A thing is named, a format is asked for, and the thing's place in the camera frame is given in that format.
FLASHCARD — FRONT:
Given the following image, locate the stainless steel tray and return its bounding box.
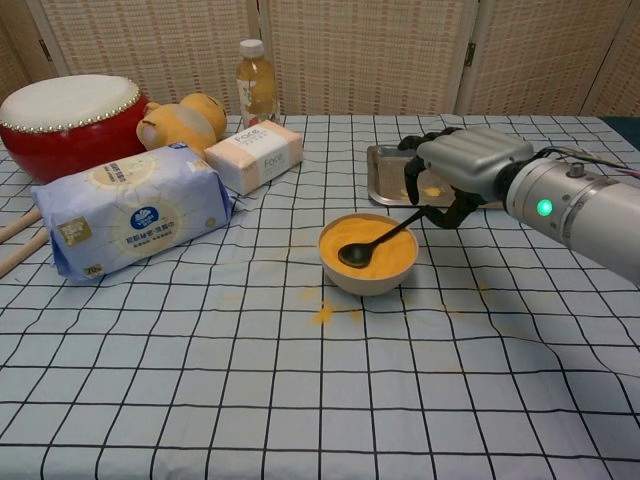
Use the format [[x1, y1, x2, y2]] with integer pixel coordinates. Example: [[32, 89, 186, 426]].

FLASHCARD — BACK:
[[367, 143, 506, 207]]

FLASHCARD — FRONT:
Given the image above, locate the tea bottle white cap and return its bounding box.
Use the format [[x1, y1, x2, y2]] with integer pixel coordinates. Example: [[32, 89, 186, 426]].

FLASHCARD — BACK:
[[235, 38, 280, 129]]

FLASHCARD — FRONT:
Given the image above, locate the pink tissue pack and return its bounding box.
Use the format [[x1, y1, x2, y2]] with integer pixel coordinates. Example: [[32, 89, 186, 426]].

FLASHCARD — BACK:
[[204, 118, 305, 196]]

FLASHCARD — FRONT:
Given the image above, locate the dark blue padded table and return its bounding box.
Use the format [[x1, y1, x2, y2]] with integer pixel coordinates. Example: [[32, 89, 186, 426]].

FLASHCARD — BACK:
[[599, 115, 640, 146]]

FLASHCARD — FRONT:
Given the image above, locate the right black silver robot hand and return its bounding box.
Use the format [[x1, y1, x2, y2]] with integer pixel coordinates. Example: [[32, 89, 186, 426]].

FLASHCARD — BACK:
[[398, 125, 535, 230]]

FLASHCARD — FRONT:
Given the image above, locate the blue tissue pack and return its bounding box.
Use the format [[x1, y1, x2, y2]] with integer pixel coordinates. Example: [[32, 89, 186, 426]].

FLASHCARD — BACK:
[[30, 144, 234, 285]]

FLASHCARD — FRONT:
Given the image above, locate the yellow plush toy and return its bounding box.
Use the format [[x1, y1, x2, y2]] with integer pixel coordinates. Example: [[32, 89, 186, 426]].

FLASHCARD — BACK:
[[136, 92, 229, 156]]

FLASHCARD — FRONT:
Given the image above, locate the red drum white skin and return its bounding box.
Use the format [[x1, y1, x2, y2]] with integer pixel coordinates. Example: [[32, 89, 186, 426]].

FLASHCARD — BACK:
[[0, 74, 151, 184]]

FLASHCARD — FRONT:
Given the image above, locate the checkered light blue tablecloth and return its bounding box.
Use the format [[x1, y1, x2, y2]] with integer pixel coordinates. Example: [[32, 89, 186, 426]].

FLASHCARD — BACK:
[[0, 113, 640, 480]]

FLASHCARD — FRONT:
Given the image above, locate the black spoon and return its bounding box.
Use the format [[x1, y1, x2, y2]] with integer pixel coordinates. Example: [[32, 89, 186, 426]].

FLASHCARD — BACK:
[[337, 208, 426, 268]]

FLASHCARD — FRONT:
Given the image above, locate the off-white bowl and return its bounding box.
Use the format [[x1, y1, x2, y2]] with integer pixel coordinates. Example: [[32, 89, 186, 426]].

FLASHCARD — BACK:
[[318, 213, 419, 297]]

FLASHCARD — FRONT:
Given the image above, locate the woven folding screen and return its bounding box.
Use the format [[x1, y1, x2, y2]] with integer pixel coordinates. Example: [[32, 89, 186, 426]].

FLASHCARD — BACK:
[[0, 0, 640, 119]]

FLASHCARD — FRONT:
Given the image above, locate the wooden drumstick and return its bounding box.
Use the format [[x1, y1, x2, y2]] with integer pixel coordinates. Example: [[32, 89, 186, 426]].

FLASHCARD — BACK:
[[0, 208, 42, 245], [0, 234, 50, 279]]

